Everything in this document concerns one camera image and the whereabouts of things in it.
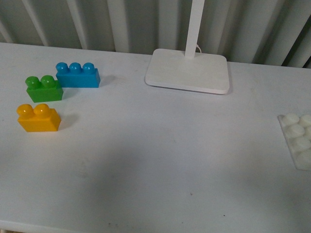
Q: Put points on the blue three-stud toy block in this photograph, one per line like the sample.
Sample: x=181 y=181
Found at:
x=77 y=76

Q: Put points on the yellow two-stud toy block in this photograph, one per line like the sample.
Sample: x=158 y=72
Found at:
x=42 y=118

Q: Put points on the white lamp stand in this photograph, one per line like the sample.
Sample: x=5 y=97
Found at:
x=188 y=70

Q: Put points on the white studded base plate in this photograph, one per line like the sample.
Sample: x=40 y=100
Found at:
x=297 y=133

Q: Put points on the green two-stud toy block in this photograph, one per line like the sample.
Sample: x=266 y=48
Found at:
x=44 y=90

